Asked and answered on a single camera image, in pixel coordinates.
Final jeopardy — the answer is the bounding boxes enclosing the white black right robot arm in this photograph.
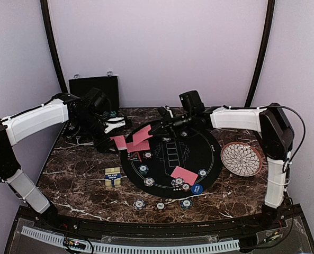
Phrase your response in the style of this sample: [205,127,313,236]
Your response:
[148,103,294,208]

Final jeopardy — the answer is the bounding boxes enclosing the floral patterned ceramic plate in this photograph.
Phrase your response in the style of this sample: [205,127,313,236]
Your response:
[221,142,262,177]

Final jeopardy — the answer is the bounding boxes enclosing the blue small blind button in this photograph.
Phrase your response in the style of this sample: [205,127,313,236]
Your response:
[191,184,203,195]

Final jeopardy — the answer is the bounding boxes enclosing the blue gold card box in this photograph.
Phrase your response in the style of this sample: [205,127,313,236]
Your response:
[105,167,121,189]

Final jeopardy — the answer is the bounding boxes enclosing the green chip row right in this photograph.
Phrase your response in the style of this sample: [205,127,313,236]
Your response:
[102,111,117,119]

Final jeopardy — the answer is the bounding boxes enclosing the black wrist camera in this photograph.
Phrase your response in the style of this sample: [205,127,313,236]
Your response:
[179,90,205,115]
[85,88,112,112]

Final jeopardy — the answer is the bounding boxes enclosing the brown white chip stack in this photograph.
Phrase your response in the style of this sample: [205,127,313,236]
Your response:
[155,202,165,212]

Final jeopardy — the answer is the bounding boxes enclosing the green chips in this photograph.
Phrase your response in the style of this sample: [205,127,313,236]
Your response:
[138,164,149,175]
[198,169,208,177]

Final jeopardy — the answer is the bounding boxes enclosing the white slotted cable duct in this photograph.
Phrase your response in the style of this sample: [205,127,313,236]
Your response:
[21,226,240,253]

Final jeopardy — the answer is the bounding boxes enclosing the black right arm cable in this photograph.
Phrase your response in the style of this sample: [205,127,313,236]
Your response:
[267,105,306,165]

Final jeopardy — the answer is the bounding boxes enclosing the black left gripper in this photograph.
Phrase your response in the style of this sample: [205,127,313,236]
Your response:
[74,112,119,154]

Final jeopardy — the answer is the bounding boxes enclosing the round black poker mat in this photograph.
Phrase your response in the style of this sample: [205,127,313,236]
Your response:
[121,126,222,199]

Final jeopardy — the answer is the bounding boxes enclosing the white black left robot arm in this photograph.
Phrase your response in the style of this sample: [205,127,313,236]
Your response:
[0,89,123,231]

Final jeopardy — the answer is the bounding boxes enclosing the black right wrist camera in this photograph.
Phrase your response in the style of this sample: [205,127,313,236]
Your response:
[179,90,205,115]

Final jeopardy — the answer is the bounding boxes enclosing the red backed card deck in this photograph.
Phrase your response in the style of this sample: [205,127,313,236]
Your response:
[111,135,127,151]

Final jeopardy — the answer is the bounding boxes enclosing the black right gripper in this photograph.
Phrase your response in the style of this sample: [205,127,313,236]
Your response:
[149,111,194,140]

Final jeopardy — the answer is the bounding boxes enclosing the black poker chip case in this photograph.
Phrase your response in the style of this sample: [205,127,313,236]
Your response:
[62,75,120,146]

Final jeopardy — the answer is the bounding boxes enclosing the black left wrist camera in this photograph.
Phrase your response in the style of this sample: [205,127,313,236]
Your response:
[85,88,112,112]

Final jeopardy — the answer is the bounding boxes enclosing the blue white chip stack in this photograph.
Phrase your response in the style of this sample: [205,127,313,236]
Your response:
[133,199,145,211]

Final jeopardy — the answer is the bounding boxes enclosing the green blue chip stack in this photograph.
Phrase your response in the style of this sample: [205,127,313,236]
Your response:
[180,199,193,210]

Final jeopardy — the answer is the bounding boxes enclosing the red card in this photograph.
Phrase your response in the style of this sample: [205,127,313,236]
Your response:
[126,140,150,153]
[171,166,199,186]
[132,124,152,146]

